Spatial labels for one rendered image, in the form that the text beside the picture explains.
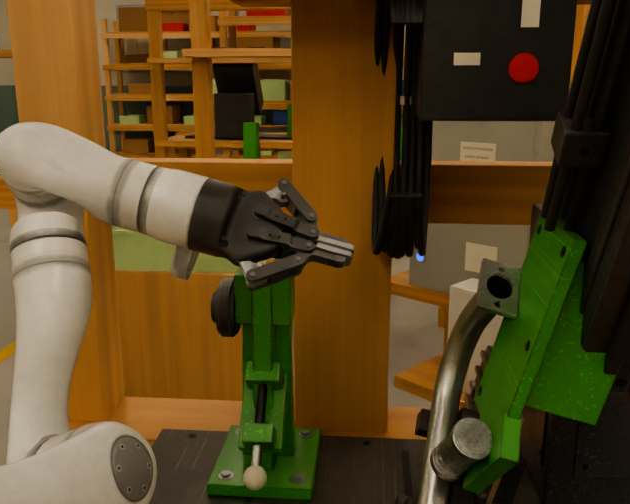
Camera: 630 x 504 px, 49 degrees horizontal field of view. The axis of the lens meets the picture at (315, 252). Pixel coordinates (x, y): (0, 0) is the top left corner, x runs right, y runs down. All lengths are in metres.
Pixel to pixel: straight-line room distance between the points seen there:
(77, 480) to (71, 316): 0.17
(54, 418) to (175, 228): 0.20
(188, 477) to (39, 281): 0.39
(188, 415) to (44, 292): 0.53
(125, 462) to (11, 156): 0.30
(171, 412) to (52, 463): 0.61
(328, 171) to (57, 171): 0.39
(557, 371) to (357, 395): 0.46
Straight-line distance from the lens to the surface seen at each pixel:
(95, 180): 0.70
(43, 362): 0.67
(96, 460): 0.59
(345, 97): 0.94
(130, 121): 10.81
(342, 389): 1.04
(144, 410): 1.17
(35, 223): 0.69
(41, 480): 0.55
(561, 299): 0.61
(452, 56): 0.84
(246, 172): 1.06
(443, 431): 0.76
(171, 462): 0.98
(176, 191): 0.68
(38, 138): 0.72
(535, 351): 0.63
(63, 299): 0.66
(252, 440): 0.85
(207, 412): 1.14
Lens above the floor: 1.40
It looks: 14 degrees down
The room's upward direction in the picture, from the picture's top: straight up
